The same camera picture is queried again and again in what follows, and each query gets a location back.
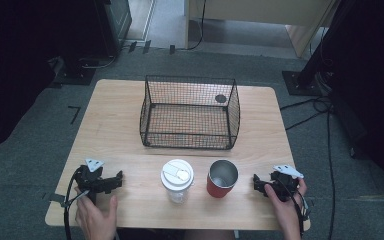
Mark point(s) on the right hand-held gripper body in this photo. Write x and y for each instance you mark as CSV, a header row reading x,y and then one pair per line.
x,y
285,185

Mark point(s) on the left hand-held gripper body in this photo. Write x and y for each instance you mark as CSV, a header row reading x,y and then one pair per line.
x,y
88,181

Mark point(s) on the red steel tumbler cup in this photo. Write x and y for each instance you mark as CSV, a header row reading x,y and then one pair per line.
x,y
215,190

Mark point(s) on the clear cup with white lid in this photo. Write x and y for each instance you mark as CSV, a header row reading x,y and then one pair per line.
x,y
176,173

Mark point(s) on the person's right hand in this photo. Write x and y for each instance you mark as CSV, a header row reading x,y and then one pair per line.
x,y
286,215

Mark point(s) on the person's left hand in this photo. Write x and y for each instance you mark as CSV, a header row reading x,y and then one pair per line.
x,y
95,220

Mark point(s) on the grey tape piece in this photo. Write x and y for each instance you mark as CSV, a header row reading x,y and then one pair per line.
x,y
58,198

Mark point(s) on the angled black floor tape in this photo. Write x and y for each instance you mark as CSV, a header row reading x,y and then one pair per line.
x,y
76,115

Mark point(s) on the dark round table grommet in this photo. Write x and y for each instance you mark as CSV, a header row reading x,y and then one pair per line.
x,y
220,98

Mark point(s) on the dark curtain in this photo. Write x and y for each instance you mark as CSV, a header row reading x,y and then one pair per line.
x,y
20,66
376,83

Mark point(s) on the dark cabinet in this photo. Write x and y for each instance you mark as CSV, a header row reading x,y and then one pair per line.
x,y
113,26

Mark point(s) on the light wooden furniture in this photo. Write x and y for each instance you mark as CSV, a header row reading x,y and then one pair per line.
x,y
263,10

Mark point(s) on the black stand with post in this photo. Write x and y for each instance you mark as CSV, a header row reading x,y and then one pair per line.
x,y
300,85

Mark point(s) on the black stand base plate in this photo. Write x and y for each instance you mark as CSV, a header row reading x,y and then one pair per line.
x,y
76,77

